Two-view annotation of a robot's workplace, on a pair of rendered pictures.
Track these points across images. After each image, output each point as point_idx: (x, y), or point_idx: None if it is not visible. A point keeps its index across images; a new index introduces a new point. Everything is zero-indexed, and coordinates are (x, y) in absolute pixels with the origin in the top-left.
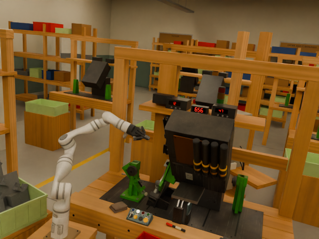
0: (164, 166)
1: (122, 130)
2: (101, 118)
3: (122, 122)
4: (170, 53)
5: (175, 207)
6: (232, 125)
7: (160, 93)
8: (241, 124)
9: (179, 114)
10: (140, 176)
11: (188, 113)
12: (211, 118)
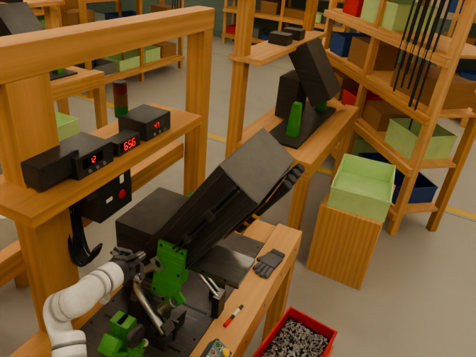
0: (159, 272)
1: (112, 291)
2: (50, 324)
3: (108, 276)
4: (25, 45)
5: (220, 297)
6: (273, 137)
7: (32, 158)
8: (184, 129)
9: (236, 168)
10: (28, 355)
11: (237, 156)
12: (255, 143)
